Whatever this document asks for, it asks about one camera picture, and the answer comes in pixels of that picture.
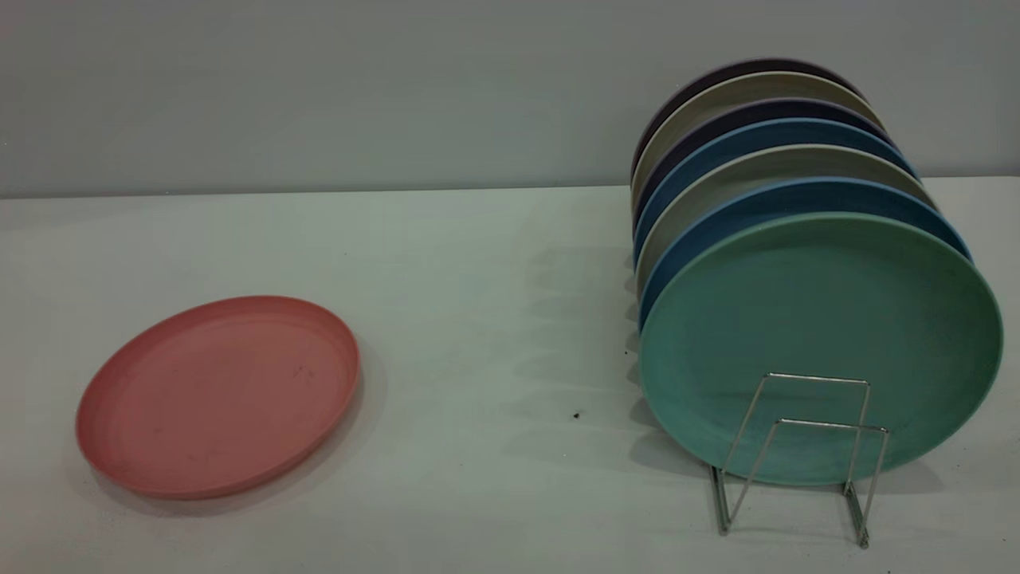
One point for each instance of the pink round plate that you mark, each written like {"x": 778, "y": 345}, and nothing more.
{"x": 215, "y": 399}

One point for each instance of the beige round plate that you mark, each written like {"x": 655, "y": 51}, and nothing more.
{"x": 765, "y": 166}
{"x": 741, "y": 88}

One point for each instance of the blue round plate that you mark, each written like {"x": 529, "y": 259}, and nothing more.
{"x": 765, "y": 134}
{"x": 797, "y": 199}

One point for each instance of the purple round plate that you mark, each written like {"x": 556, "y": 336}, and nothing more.
{"x": 757, "y": 110}

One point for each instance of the green round plate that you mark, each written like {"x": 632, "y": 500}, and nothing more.
{"x": 821, "y": 311}

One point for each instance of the dark plum round plate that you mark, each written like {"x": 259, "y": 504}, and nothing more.
{"x": 741, "y": 67}

